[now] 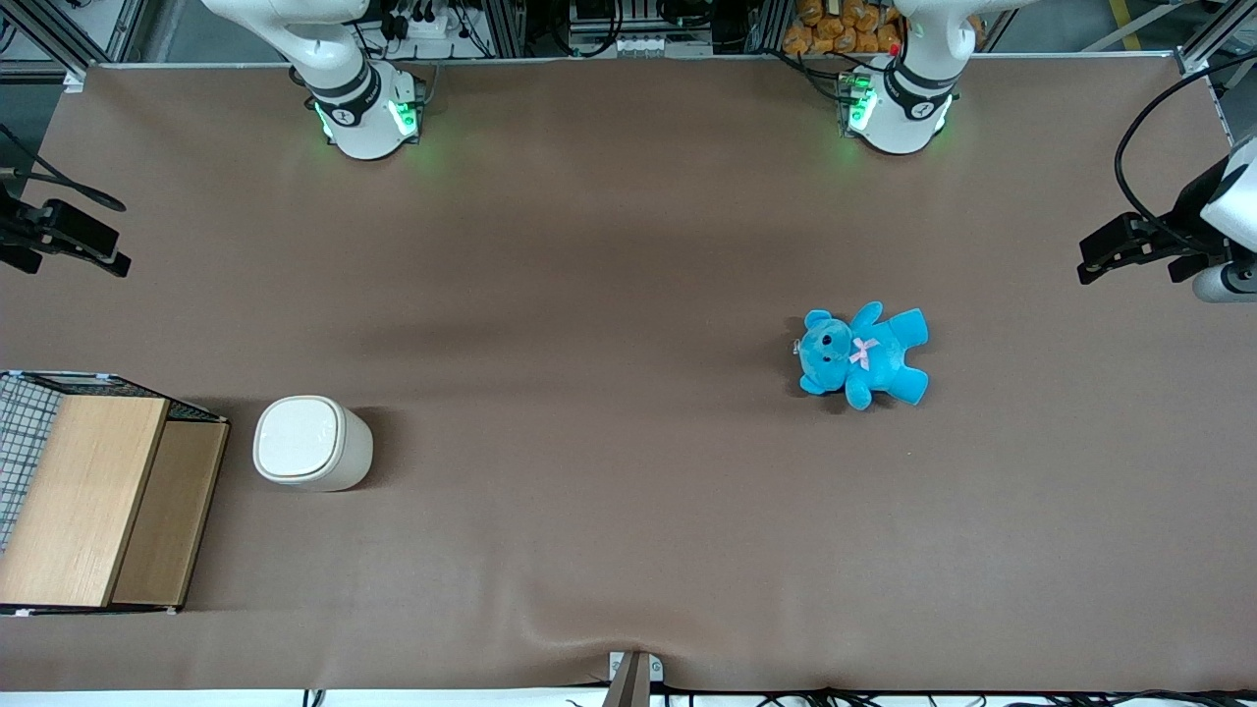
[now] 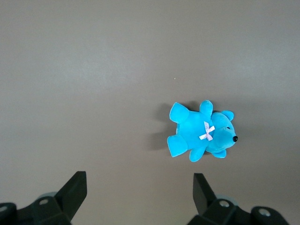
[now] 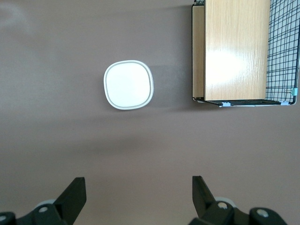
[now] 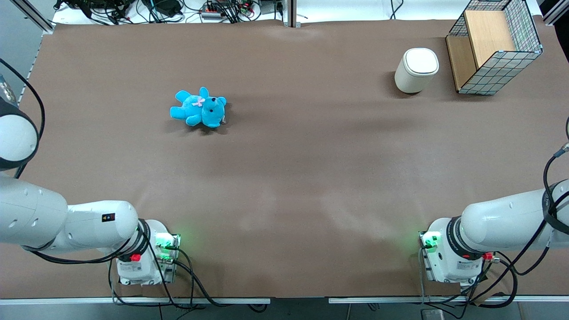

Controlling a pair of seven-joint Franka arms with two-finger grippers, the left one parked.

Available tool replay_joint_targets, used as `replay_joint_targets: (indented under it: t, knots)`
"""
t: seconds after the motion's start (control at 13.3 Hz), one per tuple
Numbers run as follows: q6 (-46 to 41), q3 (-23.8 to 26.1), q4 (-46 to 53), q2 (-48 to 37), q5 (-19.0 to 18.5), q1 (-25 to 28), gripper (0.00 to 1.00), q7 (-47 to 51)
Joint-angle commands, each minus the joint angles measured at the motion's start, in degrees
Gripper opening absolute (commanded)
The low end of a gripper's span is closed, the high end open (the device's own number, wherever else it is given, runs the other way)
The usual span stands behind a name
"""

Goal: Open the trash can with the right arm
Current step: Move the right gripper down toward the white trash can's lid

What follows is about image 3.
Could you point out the brown table cloth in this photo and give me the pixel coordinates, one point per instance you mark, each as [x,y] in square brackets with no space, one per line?
[47,117]

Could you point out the white swing-lid trash can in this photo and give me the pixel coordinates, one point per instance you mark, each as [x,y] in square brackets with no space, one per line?
[128,84]

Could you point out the light wooden shelf box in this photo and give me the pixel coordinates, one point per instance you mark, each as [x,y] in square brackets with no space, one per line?
[234,51]

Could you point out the light blue clip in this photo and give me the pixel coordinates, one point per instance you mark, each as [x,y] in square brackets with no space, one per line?
[226,104]
[294,92]
[284,103]

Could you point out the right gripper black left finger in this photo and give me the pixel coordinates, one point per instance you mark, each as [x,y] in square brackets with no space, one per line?
[70,201]

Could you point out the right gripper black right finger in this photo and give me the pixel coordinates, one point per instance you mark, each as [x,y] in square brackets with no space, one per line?
[206,206]

